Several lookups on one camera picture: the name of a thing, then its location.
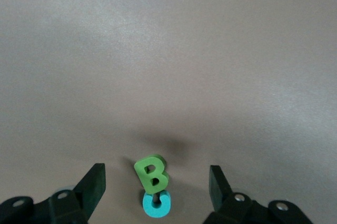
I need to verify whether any teal foam letter C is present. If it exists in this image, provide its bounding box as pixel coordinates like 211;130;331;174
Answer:
142;189;172;219

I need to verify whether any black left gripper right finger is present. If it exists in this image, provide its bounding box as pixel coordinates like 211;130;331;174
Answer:
202;165;312;224

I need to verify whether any green foam letter B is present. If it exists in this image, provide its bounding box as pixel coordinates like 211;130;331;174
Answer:
133;154;170;195

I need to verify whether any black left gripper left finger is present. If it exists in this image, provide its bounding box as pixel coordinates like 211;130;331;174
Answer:
0;163;106;224

